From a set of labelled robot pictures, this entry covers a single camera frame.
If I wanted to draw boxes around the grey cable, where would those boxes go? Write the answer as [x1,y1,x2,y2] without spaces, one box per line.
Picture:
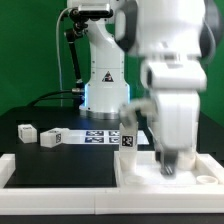
[55,7,72,108]

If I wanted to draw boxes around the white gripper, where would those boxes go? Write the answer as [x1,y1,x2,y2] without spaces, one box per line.
[119,90,200,176]

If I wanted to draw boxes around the tag marker sheet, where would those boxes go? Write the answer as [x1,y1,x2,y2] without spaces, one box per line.
[64,129,150,146]

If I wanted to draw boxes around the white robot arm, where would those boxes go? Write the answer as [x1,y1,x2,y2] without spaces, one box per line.
[67,0,223,175]

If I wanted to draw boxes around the white square table top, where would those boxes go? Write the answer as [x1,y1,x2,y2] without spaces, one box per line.
[114,151,224,187]

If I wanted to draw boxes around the black cables at base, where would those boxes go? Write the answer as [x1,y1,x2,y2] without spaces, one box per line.
[26,87,86,108]

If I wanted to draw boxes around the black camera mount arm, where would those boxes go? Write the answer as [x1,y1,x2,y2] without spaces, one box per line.
[64,14,88,89]

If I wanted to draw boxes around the black camera on mount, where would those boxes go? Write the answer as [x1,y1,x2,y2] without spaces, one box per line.
[78,3,113,18]

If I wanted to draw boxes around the white U-shaped fence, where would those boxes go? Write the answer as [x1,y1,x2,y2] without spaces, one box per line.
[0,152,224,215]

